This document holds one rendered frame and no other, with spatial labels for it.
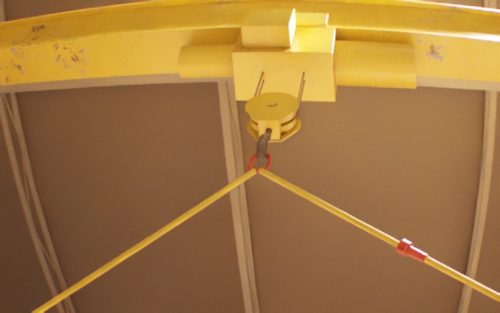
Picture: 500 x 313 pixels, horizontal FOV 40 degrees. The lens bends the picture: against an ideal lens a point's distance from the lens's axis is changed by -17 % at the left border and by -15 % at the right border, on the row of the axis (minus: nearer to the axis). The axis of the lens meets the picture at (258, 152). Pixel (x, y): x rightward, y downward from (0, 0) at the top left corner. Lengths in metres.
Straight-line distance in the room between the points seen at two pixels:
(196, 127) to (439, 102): 3.57
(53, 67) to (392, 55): 2.56
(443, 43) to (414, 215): 6.99
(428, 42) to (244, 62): 1.28
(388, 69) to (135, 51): 1.80
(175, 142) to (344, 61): 7.00
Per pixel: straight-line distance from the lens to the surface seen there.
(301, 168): 11.58
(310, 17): 5.32
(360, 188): 11.70
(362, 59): 4.94
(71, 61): 5.77
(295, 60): 4.87
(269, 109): 4.42
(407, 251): 3.33
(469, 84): 9.80
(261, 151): 4.09
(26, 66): 5.97
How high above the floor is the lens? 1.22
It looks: 57 degrees up
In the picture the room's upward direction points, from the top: 16 degrees clockwise
